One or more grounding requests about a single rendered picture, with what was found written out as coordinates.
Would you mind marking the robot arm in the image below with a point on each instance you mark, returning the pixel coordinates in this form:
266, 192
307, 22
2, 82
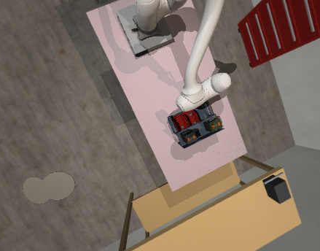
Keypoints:
194, 94

